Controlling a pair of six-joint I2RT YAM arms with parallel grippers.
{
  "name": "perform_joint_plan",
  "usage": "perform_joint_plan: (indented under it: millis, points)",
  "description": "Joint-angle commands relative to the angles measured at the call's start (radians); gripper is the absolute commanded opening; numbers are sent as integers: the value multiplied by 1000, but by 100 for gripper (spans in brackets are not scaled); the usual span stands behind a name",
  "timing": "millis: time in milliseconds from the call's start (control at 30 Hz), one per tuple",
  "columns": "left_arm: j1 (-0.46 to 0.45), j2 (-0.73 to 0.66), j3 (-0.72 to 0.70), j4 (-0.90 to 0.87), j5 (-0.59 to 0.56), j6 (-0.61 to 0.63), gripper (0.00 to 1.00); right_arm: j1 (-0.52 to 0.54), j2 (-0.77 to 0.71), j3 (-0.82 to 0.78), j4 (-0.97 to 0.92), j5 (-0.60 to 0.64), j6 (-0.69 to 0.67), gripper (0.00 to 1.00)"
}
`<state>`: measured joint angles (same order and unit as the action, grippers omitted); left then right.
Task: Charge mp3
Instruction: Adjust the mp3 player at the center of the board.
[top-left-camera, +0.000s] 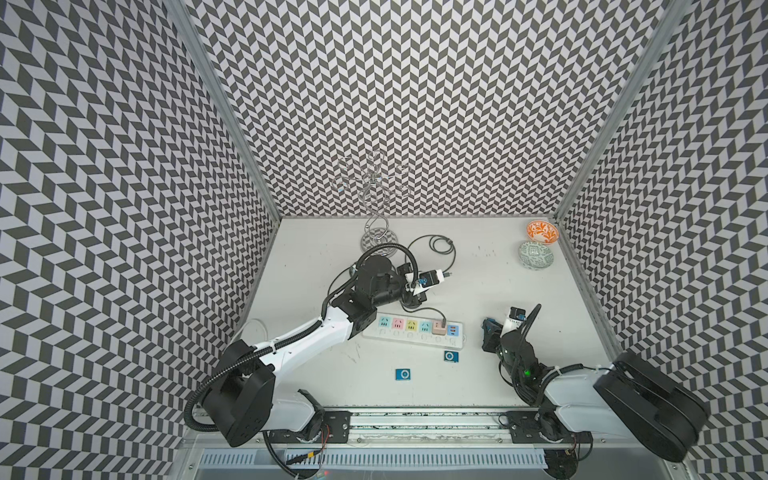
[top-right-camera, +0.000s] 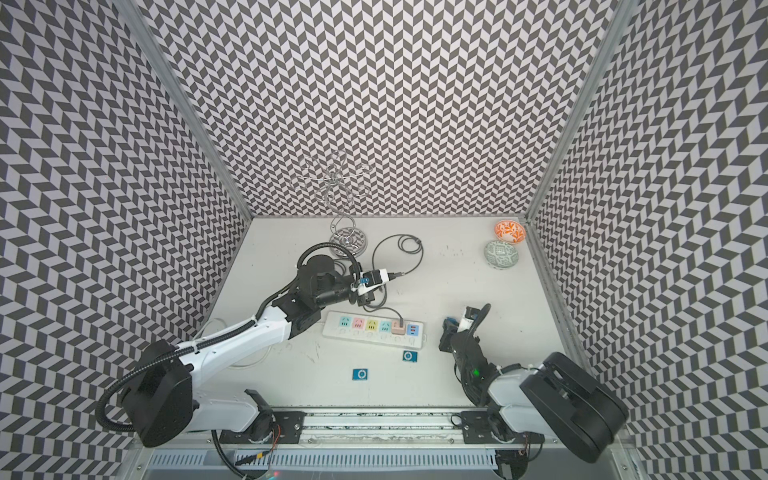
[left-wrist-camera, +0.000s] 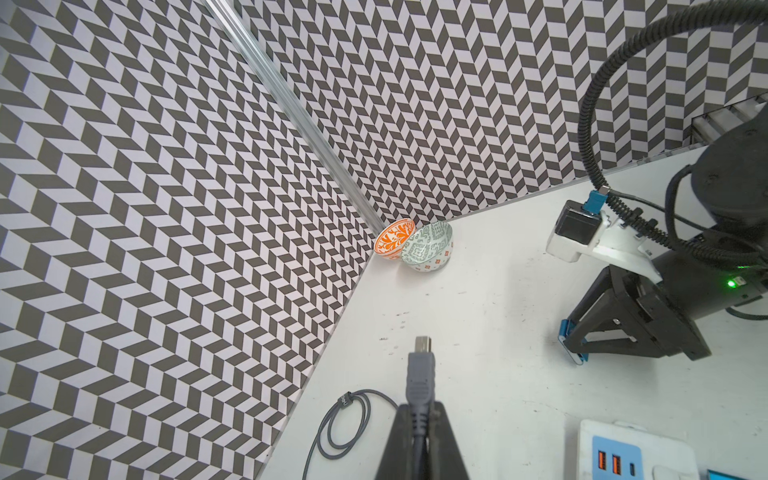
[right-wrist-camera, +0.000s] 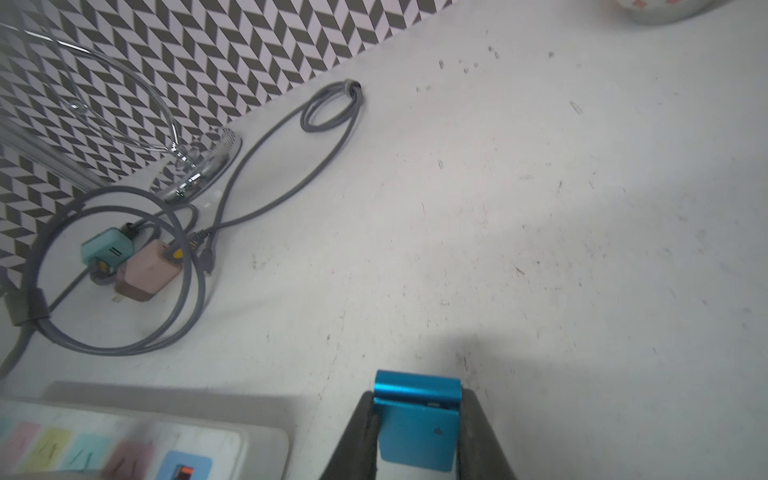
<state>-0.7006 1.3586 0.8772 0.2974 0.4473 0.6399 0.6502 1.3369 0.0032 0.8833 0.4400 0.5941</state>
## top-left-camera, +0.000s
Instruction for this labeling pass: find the pink charger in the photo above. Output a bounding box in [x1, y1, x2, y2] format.
[432, 321, 447, 336]

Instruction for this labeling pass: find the teal mp3 player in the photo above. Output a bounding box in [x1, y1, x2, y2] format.
[482, 318, 503, 336]

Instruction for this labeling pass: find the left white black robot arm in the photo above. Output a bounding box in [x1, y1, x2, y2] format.
[183, 243, 448, 447]

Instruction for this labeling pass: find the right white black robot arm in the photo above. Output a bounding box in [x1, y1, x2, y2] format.
[481, 306, 711, 463]

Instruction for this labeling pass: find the white colourful power strip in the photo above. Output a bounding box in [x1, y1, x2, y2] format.
[362, 312, 465, 350]

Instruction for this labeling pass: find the blue mp3 player middle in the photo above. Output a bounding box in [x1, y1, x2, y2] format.
[443, 351, 459, 363]

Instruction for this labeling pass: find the green patterned bowl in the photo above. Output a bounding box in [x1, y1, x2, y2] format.
[518, 241, 554, 271]

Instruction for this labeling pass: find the orange patterned bowl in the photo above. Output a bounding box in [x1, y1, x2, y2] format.
[526, 220, 560, 245]

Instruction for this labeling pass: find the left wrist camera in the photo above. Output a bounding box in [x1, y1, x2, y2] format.
[415, 269, 450, 291]

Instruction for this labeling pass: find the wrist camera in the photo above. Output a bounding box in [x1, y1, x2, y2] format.
[415, 269, 450, 291]
[500, 307, 526, 336]

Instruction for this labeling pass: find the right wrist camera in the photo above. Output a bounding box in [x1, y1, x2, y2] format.
[500, 307, 526, 336]

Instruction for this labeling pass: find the chrome wire cup stand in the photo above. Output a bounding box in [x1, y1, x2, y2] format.
[335, 150, 411, 252]

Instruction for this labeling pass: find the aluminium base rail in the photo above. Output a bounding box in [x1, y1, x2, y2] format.
[193, 407, 642, 449]

